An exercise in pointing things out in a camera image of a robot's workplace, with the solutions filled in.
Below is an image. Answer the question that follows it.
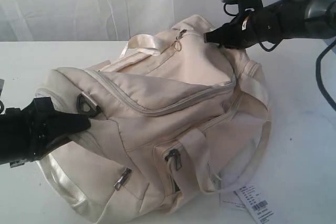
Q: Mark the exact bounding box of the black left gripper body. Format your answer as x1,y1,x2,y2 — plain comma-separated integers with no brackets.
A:
5,97,55,168

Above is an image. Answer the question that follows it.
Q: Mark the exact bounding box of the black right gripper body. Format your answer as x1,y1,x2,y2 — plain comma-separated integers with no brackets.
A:
230,5,282,49

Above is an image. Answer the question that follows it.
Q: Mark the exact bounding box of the cream duffel bag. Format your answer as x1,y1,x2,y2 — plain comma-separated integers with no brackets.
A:
36,15,271,223

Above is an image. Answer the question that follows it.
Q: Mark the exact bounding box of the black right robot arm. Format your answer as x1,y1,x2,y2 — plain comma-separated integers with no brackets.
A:
204,0,335,52

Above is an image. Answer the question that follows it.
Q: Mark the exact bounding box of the white paper hang tag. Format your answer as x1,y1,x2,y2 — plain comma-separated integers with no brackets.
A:
219,184,274,223

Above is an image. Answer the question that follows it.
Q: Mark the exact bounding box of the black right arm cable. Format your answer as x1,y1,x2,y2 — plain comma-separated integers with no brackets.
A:
270,0,336,114

